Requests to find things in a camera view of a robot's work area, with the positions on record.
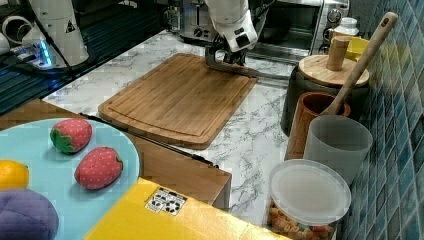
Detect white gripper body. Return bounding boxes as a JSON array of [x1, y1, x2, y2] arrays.
[[211, 10, 258, 52]]

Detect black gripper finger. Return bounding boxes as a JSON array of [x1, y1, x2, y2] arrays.
[[235, 50, 246, 66], [223, 51, 234, 64]]

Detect oven door with handle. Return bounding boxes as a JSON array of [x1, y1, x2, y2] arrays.
[[204, 41, 309, 81]]

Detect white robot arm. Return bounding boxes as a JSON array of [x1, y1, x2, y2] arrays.
[[205, 0, 258, 66]]

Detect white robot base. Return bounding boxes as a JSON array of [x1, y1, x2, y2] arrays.
[[22, 0, 89, 70]]

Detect black pan in oven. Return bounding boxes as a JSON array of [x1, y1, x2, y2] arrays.
[[260, 15, 291, 43]]

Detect silver toaster oven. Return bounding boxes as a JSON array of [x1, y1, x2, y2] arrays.
[[245, 0, 350, 63]]

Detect silver toaster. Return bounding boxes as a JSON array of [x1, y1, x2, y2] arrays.
[[180, 0, 217, 42]]

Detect bamboo cutting board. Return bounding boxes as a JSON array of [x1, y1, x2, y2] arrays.
[[98, 53, 257, 150]]

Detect wooden utensil holder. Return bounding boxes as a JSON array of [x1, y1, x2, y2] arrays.
[[285, 92, 335, 160]]

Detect black canister with wooden lid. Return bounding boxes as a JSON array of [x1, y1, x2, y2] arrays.
[[280, 54, 356, 135]]

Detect white lidded jar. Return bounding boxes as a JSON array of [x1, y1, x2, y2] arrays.
[[333, 17, 359, 36]]

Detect yellow container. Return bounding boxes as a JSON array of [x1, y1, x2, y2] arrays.
[[345, 37, 368, 62]]

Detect grey plastic cup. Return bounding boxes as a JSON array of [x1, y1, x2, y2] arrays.
[[303, 115, 373, 185]]

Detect wooden spoon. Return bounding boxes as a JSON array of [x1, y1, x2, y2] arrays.
[[321, 12, 398, 115]]

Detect clear jar with cereal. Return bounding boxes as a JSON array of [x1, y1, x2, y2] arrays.
[[266, 159, 351, 240]]

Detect lower plush strawberry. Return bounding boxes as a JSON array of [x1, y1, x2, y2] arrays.
[[74, 146, 124, 190]]

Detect plush strawberry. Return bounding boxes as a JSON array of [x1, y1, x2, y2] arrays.
[[50, 118, 92, 154], [74, 146, 124, 190]]

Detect yellow box with sticker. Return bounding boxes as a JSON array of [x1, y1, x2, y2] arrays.
[[84, 178, 290, 240]]

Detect upper plush strawberry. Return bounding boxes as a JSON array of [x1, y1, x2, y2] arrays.
[[50, 118, 92, 154]]

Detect light blue plate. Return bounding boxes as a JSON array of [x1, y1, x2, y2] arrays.
[[0, 118, 140, 240]]

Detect yellow plush lemon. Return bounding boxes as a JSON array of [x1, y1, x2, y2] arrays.
[[0, 159, 29, 190]]

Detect purple plush fruit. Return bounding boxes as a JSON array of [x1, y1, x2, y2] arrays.
[[0, 189, 59, 240]]

